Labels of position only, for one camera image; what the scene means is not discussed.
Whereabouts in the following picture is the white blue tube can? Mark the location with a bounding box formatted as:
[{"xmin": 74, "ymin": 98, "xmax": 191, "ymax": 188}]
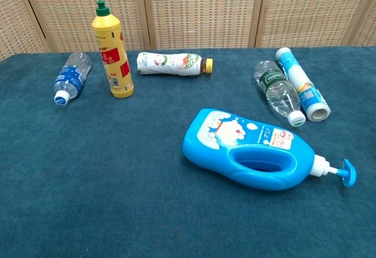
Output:
[{"xmin": 275, "ymin": 47, "xmax": 331, "ymax": 122}]

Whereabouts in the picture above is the blue detergent jug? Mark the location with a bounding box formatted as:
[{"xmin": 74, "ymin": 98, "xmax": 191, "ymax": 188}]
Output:
[{"xmin": 182, "ymin": 108, "xmax": 357, "ymax": 192}]

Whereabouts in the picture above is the white label drink bottle yellow cap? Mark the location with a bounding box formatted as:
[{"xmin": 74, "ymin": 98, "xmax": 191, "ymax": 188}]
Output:
[{"xmin": 136, "ymin": 51, "xmax": 214, "ymax": 78}]

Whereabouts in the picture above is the clear water bottle green label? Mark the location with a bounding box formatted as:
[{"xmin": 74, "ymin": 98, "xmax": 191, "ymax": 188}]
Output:
[{"xmin": 253, "ymin": 60, "xmax": 307, "ymax": 128}]

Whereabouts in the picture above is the yellow bottle green cap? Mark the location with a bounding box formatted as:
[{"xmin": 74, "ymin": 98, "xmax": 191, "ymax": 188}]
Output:
[{"xmin": 91, "ymin": 0, "xmax": 135, "ymax": 99}]

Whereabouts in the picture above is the woven wooden folding screen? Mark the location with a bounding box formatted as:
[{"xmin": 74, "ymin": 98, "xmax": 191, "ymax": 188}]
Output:
[{"xmin": 0, "ymin": 0, "xmax": 376, "ymax": 62}]

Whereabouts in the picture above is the dark blue carpet table cover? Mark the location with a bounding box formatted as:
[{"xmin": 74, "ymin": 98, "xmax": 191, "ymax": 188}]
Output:
[{"xmin": 0, "ymin": 45, "xmax": 376, "ymax": 258}]

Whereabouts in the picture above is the clear water bottle blue label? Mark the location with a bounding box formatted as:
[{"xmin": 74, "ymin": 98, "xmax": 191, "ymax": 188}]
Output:
[{"xmin": 53, "ymin": 52, "xmax": 92, "ymax": 106}]

